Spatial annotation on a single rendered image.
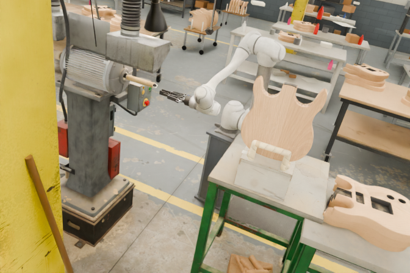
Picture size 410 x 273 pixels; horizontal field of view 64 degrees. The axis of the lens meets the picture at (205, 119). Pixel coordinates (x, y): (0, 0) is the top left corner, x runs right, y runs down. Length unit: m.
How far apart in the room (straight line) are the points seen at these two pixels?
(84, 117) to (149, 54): 0.73
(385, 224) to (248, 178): 0.66
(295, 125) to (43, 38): 1.12
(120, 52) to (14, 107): 0.91
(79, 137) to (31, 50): 1.39
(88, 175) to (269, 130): 1.39
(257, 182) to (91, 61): 1.17
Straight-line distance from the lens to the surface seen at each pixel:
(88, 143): 2.34
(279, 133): 1.64
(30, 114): 1.10
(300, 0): 8.55
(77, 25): 2.11
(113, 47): 1.88
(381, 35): 12.81
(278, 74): 5.76
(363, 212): 1.78
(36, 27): 1.04
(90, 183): 2.53
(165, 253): 2.63
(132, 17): 1.82
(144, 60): 1.78
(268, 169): 1.70
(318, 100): 1.56
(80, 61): 2.11
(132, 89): 2.32
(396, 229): 1.79
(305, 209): 1.81
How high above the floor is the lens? 2.01
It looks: 27 degrees down
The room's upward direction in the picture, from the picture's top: 10 degrees clockwise
